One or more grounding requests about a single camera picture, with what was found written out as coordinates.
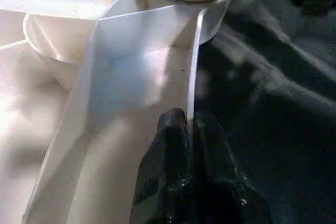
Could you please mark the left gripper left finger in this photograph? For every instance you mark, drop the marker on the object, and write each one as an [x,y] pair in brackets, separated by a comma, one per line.
[165,177]

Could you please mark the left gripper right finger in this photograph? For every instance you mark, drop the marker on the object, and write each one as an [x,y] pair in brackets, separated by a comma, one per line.
[226,182]

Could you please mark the white plastic table top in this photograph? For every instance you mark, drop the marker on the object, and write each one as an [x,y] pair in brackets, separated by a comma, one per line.
[105,77]

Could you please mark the black work mat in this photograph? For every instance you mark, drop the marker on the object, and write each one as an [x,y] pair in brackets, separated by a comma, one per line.
[278,103]

